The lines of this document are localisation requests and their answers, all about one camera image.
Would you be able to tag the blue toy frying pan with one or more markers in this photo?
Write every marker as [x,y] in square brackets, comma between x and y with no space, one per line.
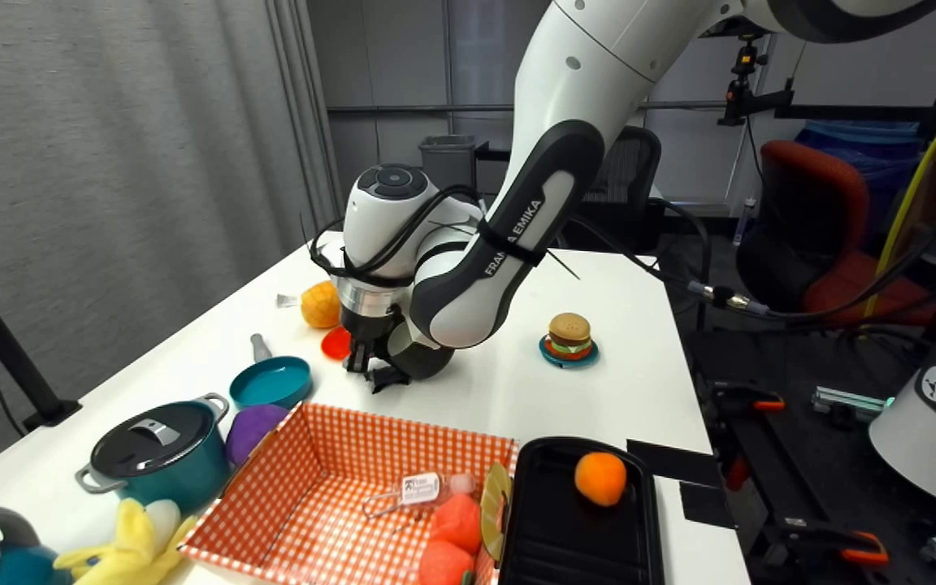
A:
[271,382]

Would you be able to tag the yellow toy glove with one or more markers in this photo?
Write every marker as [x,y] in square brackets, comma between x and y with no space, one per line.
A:
[129,546]

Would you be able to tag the small red toy fruit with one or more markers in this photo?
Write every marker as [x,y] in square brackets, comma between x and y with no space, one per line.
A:
[444,568]

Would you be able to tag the orange checkered box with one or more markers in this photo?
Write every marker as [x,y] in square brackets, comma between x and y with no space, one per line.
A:
[318,500]

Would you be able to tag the small white plastic piece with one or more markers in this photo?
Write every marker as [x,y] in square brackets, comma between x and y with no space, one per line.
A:
[286,299]

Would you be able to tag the red office chair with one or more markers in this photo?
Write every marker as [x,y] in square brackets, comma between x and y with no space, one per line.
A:
[813,216]

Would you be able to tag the red toy plate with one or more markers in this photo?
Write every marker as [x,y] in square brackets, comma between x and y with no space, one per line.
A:
[337,347]

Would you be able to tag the grey bin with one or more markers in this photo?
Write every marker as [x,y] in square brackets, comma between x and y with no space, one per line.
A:
[449,161]

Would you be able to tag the black toy pot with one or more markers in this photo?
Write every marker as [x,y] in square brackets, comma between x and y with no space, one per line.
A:
[423,358]

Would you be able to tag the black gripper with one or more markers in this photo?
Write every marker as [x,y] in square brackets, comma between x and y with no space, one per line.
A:
[368,330]

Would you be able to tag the orange toy fruit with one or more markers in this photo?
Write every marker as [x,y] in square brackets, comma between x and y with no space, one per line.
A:
[598,479]

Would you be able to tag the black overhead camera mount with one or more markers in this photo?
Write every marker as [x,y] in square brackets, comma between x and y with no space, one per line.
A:
[750,83]

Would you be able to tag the teal pot with lid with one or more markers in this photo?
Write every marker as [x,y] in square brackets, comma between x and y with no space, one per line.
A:
[163,457]

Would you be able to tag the toy burger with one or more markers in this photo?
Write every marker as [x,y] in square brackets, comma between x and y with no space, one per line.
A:
[569,330]

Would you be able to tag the black plastic tray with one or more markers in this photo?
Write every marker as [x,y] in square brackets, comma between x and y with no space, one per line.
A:
[578,541]

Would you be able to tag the black mounting plate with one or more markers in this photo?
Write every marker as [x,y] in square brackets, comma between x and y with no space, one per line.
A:
[682,477]

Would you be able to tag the toy pineapple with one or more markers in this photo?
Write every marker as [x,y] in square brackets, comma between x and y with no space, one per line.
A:
[321,307]

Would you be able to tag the purple toy eggplant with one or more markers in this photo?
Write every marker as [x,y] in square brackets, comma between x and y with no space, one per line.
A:
[256,430]

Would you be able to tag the red toy tomato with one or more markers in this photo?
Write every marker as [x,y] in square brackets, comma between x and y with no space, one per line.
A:
[455,523]

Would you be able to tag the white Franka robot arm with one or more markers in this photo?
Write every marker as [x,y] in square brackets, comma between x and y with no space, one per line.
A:
[587,67]

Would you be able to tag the small teal dish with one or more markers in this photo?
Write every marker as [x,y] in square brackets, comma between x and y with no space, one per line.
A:
[569,358]

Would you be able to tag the black office chair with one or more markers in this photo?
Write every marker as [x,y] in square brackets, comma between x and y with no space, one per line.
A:
[631,164]

